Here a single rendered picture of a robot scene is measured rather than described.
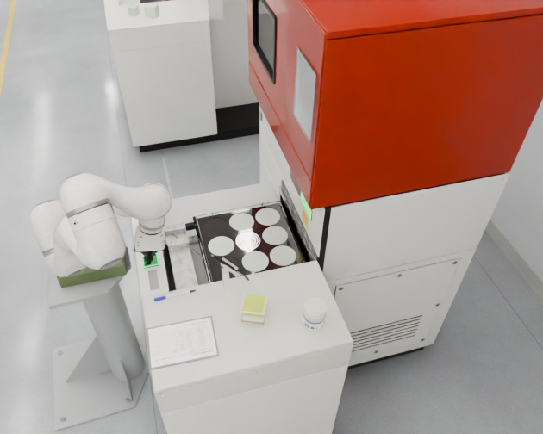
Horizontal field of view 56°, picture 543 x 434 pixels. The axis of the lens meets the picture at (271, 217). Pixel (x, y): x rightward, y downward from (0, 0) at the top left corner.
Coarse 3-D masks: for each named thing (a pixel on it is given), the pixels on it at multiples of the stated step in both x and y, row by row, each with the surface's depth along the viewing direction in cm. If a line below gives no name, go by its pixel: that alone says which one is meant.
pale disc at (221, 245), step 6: (210, 240) 197; (216, 240) 197; (222, 240) 197; (228, 240) 197; (210, 246) 195; (216, 246) 195; (222, 246) 195; (228, 246) 195; (216, 252) 193; (222, 252) 193; (228, 252) 193
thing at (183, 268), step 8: (184, 232) 203; (184, 248) 197; (176, 256) 194; (184, 256) 194; (176, 264) 191; (184, 264) 191; (192, 264) 191; (176, 272) 188; (184, 272) 189; (192, 272) 189; (176, 280) 186; (184, 280) 186; (192, 280) 186; (176, 288) 183
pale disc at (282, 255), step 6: (282, 246) 196; (288, 246) 196; (276, 252) 193; (282, 252) 193; (288, 252) 193; (294, 252) 194; (276, 258) 191; (282, 258) 191; (288, 258) 191; (294, 258) 191; (282, 264) 189; (288, 264) 189
